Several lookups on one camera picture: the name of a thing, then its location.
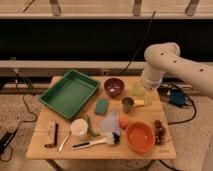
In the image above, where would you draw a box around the teal green sponge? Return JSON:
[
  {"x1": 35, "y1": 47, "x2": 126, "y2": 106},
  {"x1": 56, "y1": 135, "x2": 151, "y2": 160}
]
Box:
[{"x1": 95, "y1": 98, "x2": 108, "y2": 115}]

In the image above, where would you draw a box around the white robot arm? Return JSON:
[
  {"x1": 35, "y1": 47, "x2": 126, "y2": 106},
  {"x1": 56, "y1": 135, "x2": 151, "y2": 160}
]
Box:
[{"x1": 140, "y1": 42, "x2": 213, "y2": 100}]

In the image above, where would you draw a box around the green plastic tray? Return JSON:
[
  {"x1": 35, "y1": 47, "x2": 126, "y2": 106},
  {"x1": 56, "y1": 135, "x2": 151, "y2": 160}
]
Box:
[{"x1": 40, "y1": 69, "x2": 100, "y2": 119}]

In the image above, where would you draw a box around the blue power box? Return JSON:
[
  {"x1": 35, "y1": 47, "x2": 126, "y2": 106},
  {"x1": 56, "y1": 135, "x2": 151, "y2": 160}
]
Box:
[{"x1": 169, "y1": 90, "x2": 185, "y2": 107}]

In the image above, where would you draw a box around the small orange ball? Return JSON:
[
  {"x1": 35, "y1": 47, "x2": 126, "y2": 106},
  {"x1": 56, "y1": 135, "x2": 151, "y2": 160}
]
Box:
[{"x1": 119, "y1": 115, "x2": 131, "y2": 129}]

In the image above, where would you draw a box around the wooden table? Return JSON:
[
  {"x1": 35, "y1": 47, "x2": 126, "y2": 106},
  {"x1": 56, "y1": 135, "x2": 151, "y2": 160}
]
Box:
[{"x1": 25, "y1": 75, "x2": 178, "y2": 171}]

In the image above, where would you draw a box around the dark red bowl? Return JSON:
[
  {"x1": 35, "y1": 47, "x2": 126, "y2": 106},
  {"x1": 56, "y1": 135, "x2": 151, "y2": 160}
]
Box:
[{"x1": 104, "y1": 78, "x2": 124, "y2": 98}]

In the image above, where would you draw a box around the brown grape cluster toy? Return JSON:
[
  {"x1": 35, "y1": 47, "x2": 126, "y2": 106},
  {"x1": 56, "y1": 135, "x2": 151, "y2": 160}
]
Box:
[{"x1": 154, "y1": 120, "x2": 166, "y2": 145}]

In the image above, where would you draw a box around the orange plastic bowl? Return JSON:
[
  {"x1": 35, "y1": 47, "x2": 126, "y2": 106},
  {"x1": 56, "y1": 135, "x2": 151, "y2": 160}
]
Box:
[{"x1": 125, "y1": 122, "x2": 155, "y2": 153}]

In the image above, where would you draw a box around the wooden block scraper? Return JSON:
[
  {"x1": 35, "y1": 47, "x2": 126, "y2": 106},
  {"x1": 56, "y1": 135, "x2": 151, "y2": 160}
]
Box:
[{"x1": 44, "y1": 122, "x2": 58, "y2": 148}]

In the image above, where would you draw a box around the black adapter on floor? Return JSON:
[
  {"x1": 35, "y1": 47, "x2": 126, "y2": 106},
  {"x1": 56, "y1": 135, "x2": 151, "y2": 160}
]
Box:
[{"x1": 0, "y1": 132, "x2": 13, "y2": 148}]

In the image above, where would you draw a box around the white handled dish brush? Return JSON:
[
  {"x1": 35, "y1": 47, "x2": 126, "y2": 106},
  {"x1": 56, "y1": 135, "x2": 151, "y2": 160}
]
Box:
[{"x1": 72, "y1": 132, "x2": 120, "y2": 149}]

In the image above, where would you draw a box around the black cable on wall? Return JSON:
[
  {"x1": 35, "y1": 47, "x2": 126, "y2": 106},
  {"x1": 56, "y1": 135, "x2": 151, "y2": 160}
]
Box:
[{"x1": 117, "y1": 10, "x2": 157, "y2": 77}]

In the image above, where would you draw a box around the black cable left floor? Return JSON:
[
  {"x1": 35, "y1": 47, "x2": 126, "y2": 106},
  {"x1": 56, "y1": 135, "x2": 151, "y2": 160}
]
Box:
[{"x1": 0, "y1": 71, "x2": 39, "y2": 163}]

